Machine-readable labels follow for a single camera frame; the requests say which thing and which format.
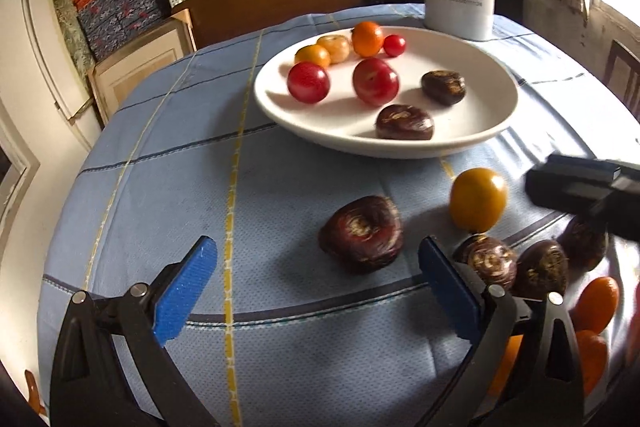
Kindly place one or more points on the white leaning frame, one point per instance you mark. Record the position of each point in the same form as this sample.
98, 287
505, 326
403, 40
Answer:
45, 57

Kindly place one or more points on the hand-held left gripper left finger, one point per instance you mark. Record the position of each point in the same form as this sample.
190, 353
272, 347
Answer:
185, 292

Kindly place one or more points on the red cherry tomato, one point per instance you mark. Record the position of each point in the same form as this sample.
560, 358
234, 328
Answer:
376, 82
308, 82
394, 46

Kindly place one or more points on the small orange tomato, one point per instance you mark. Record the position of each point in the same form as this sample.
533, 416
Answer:
311, 56

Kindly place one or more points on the dark water chestnut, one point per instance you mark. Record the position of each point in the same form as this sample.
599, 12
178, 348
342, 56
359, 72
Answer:
443, 88
492, 259
405, 123
542, 267
582, 244
362, 234

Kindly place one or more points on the green marbled slab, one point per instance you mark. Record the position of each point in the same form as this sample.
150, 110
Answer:
70, 22

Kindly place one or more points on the blue checked tablecloth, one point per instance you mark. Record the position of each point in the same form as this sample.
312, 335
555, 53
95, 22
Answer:
175, 207

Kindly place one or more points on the yellow tomato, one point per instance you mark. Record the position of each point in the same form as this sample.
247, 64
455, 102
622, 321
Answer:
477, 199

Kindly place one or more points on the pale orange fruit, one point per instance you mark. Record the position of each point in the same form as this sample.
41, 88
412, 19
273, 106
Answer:
334, 48

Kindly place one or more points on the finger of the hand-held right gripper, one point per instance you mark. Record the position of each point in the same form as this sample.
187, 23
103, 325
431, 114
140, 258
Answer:
570, 189
582, 162

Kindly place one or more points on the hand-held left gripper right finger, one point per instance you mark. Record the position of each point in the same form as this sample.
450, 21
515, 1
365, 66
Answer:
450, 292

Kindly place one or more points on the stack of blue patterned boxes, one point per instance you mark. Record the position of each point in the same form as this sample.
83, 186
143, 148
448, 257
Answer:
120, 19

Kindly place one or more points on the dark wooden chair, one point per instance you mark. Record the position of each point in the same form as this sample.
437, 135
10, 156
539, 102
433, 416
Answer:
622, 72

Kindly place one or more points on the white framed window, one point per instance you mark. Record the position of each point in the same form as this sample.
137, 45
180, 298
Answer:
20, 167

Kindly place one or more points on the large orange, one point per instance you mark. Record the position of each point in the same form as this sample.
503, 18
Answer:
592, 359

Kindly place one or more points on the white plate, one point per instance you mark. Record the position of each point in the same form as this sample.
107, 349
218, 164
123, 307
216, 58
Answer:
480, 117

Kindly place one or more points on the pale wooden picture frame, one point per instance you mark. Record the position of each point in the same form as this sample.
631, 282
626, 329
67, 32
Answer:
140, 62

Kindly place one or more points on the small orange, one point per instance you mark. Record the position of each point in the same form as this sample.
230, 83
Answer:
597, 304

